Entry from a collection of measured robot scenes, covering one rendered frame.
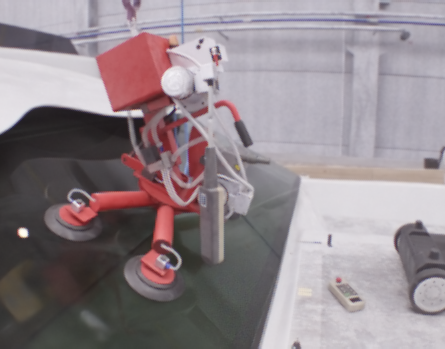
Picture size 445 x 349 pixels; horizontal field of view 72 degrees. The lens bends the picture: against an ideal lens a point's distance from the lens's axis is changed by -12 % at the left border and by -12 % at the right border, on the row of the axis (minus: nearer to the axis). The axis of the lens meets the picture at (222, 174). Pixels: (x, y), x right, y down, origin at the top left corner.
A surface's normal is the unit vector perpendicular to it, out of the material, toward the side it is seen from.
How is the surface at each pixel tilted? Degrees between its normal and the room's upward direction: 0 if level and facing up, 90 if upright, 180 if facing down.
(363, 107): 90
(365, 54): 90
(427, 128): 90
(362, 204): 90
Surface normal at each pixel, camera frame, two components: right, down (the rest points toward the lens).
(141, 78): -0.29, 0.22
